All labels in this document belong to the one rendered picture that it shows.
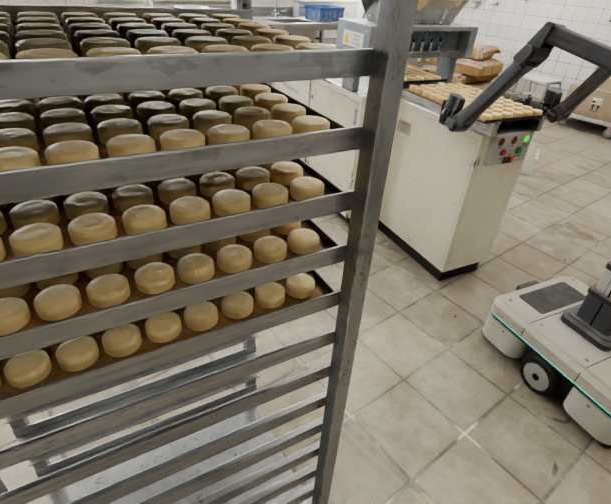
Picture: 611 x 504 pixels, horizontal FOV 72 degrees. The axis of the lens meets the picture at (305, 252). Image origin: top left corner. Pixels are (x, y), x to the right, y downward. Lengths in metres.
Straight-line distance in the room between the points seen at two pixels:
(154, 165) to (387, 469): 1.38
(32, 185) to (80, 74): 0.11
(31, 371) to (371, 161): 0.50
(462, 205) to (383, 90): 1.70
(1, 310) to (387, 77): 0.52
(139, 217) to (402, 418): 1.42
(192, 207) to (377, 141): 0.24
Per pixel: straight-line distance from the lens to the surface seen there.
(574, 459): 1.95
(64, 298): 0.59
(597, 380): 1.89
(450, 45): 2.86
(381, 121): 0.54
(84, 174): 0.46
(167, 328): 0.64
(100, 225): 0.54
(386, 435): 1.72
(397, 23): 0.52
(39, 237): 0.54
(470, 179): 2.14
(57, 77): 0.44
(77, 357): 0.64
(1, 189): 0.47
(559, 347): 1.93
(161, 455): 1.50
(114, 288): 0.58
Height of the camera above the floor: 1.41
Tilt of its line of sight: 34 degrees down
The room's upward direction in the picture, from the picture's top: 4 degrees clockwise
